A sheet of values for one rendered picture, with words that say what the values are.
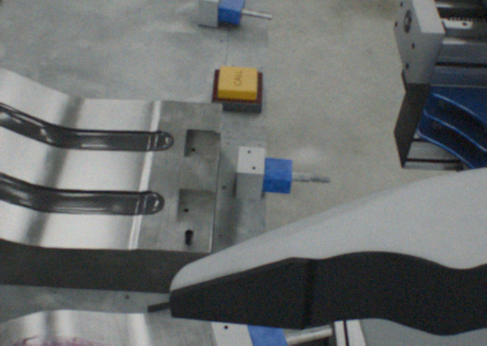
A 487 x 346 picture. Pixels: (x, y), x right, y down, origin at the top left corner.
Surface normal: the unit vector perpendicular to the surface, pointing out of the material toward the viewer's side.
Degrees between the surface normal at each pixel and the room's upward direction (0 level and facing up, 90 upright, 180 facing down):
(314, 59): 0
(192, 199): 90
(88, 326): 27
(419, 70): 90
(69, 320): 22
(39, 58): 0
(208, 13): 90
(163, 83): 0
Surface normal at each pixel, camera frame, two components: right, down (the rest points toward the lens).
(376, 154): 0.07, -0.69
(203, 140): -0.03, 0.72
